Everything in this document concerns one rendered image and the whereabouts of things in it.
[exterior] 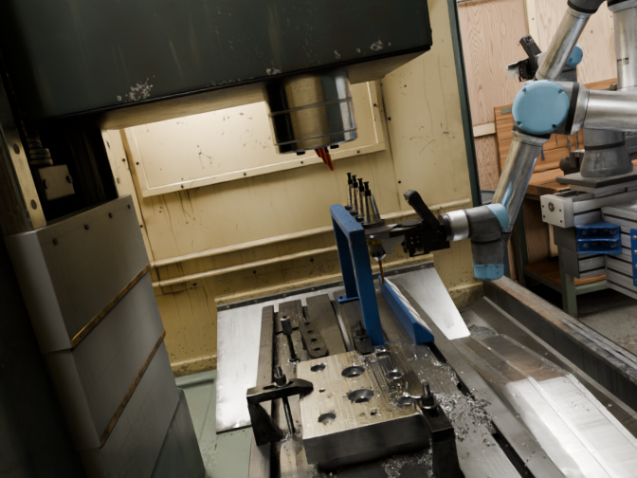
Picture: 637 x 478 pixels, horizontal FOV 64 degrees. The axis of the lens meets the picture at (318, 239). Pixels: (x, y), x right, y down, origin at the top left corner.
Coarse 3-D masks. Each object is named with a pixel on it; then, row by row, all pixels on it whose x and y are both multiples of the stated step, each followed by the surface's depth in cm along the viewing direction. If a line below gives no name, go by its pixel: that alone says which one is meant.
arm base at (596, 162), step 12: (612, 144) 159; (624, 144) 160; (588, 156) 165; (600, 156) 161; (612, 156) 159; (624, 156) 160; (588, 168) 164; (600, 168) 162; (612, 168) 159; (624, 168) 159
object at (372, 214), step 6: (366, 198) 127; (372, 198) 127; (366, 204) 127; (372, 204) 127; (366, 210) 127; (372, 210) 127; (366, 216) 128; (372, 216) 127; (378, 216) 128; (366, 222) 128; (372, 222) 127
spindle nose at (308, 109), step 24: (336, 72) 86; (264, 96) 90; (288, 96) 86; (312, 96) 85; (336, 96) 87; (288, 120) 87; (312, 120) 86; (336, 120) 87; (288, 144) 89; (312, 144) 87; (336, 144) 88
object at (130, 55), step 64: (0, 0) 75; (64, 0) 75; (128, 0) 76; (192, 0) 77; (256, 0) 77; (320, 0) 78; (384, 0) 79; (64, 64) 77; (128, 64) 78; (192, 64) 79; (256, 64) 79; (320, 64) 80; (384, 64) 91
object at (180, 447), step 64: (0, 64) 86; (0, 128) 69; (64, 128) 103; (0, 192) 71; (64, 192) 94; (0, 256) 69; (0, 320) 66; (0, 384) 64; (0, 448) 65; (64, 448) 76; (192, 448) 135
